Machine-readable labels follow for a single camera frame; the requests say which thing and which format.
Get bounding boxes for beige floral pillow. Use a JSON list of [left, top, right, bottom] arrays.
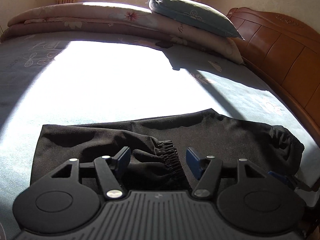
[[151, 13, 243, 64]]

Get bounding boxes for blue floral bed sheet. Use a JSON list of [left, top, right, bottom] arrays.
[[1, 31, 319, 239]]

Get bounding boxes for black track pants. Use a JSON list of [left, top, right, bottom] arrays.
[[30, 109, 304, 191]]

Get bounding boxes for blue floral pillow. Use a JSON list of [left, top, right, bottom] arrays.
[[148, 0, 244, 40]]

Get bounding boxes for wooden headboard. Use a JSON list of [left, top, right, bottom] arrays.
[[227, 7, 319, 143]]

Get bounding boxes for pink floral quilt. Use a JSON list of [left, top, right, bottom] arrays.
[[0, 2, 190, 48]]

